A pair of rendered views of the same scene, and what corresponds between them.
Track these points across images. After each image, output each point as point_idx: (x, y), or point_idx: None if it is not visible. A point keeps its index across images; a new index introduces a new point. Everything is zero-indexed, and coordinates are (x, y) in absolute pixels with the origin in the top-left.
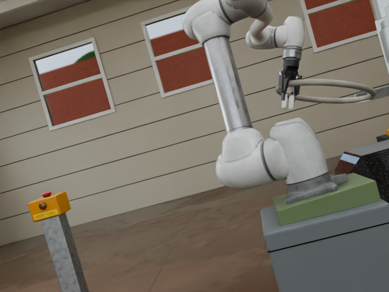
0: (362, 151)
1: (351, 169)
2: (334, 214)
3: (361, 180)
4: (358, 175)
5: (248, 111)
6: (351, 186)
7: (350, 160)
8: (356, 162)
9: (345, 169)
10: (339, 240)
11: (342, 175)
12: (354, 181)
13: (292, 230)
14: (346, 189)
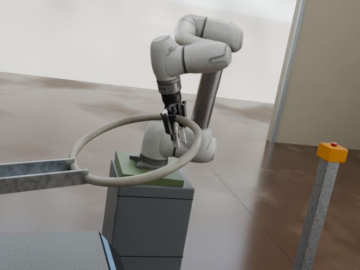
0: (90, 249)
1: (113, 248)
2: None
3: (121, 156)
4: (121, 164)
5: (192, 111)
6: (128, 154)
7: (110, 254)
8: (105, 239)
9: (119, 263)
10: None
11: (132, 154)
12: (125, 158)
13: None
14: (132, 152)
